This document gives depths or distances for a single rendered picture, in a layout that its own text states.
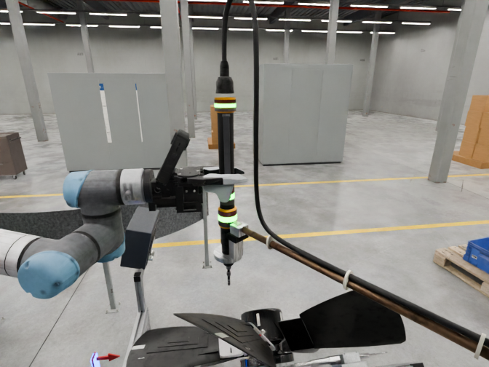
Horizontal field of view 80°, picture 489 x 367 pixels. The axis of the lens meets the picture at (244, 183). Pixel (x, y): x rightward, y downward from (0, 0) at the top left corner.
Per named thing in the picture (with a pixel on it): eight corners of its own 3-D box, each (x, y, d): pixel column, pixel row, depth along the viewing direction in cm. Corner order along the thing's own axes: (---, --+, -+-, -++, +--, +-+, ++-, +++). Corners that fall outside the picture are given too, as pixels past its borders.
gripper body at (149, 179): (204, 198, 69) (151, 201, 67) (203, 163, 66) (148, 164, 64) (204, 212, 62) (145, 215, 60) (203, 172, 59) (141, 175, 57)
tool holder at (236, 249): (255, 259, 69) (255, 221, 66) (232, 271, 64) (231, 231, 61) (230, 245, 75) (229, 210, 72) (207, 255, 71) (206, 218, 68)
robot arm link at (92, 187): (80, 203, 65) (73, 166, 63) (132, 201, 66) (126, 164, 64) (64, 218, 58) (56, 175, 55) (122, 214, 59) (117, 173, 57)
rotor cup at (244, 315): (287, 360, 85) (280, 312, 91) (300, 360, 72) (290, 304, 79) (238, 367, 83) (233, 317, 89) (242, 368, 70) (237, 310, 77)
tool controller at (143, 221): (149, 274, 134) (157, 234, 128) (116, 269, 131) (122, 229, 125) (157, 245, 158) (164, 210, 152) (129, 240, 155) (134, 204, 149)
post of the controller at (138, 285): (145, 312, 133) (140, 275, 127) (138, 312, 133) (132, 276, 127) (146, 307, 136) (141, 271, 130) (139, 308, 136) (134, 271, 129)
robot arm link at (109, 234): (69, 272, 59) (59, 222, 56) (102, 245, 69) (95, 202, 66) (105, 275, 58) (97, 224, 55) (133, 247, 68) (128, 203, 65)
